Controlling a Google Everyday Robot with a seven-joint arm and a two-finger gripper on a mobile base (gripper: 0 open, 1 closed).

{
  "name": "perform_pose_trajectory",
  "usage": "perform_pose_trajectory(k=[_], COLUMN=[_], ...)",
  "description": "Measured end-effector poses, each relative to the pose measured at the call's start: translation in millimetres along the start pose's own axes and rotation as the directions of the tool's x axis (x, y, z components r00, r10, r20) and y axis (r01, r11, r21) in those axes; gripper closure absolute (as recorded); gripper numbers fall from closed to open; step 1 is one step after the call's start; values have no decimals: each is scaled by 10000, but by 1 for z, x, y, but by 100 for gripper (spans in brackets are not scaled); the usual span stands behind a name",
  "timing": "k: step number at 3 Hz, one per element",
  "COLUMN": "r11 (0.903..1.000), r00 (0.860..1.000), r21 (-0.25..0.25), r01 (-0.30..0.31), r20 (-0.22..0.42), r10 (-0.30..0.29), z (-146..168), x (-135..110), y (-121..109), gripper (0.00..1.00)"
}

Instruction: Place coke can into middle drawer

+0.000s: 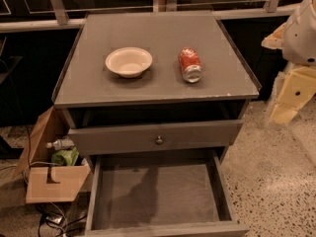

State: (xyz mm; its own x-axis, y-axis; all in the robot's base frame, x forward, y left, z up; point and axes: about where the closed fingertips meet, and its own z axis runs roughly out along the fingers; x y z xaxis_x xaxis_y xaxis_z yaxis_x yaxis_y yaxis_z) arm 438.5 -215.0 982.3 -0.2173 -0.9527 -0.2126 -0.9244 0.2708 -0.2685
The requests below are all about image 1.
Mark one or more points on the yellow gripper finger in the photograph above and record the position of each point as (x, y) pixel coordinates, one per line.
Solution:
(274, 40)
(298, 88)

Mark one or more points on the red coke can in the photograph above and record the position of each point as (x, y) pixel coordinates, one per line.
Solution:
(190, 65)

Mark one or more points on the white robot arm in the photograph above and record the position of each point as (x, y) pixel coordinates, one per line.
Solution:
(296, 38)

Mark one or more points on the grey wooden drawer cabinet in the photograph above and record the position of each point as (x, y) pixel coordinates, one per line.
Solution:
(90, 95)

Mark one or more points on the round metal drawer knob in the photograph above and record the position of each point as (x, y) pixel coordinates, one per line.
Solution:
(159, 140)

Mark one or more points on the open grey middle drawer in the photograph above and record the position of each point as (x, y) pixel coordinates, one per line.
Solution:
(178, 193)

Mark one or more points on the grey top drawer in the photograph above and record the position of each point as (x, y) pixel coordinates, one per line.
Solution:
(141, 138)

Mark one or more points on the metal window railing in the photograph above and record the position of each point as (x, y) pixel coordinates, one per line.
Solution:
(62, 21)

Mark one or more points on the white paper bowl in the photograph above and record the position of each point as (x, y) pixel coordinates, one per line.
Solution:
(129, 62)

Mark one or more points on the clear plastic bottle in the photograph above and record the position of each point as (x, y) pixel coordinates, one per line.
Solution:
(60, 144)

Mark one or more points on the green plastic bag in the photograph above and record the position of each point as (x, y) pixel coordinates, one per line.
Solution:
(65, 157)

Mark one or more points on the brown cardboard box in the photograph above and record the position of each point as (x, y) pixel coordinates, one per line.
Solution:
(46, 181)

